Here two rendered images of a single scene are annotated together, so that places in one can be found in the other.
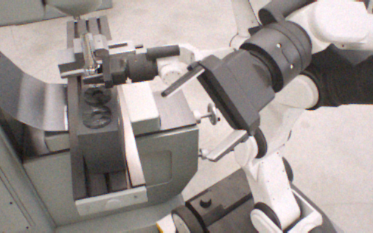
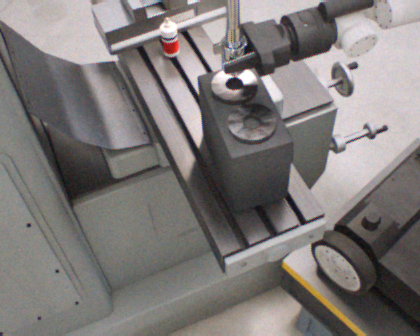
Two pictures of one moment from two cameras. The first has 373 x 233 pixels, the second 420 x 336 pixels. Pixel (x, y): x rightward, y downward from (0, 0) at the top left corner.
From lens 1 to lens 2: 41 cm
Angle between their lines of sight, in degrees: 11
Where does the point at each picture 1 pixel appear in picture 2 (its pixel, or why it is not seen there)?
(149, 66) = (327, 32)
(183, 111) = (307, 83)
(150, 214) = not seen: hidden behind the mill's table
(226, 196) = (396, 208)
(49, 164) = (113, 199)
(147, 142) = not seen: hidden behind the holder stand
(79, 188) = (226, 237)
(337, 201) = not seen: outside the picture
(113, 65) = (267, 37)
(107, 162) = (265, 190)
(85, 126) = (240, 142)
